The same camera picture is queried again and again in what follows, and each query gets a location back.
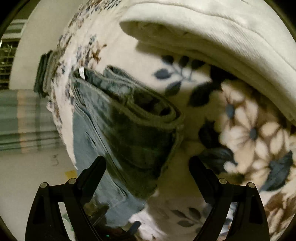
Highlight blue denim ripped shorts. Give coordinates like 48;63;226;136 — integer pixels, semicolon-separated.
69;65;184;227

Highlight folded grey-blue jeans stack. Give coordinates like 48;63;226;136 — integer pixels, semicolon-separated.
34;50;59;98

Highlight folded white pants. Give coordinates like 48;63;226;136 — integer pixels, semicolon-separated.
119;1;295;122

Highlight floral bed blanket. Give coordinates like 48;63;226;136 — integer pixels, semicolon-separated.
51;1;295;240

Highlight green striped curtain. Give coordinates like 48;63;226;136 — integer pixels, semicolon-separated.
1;89;63;155

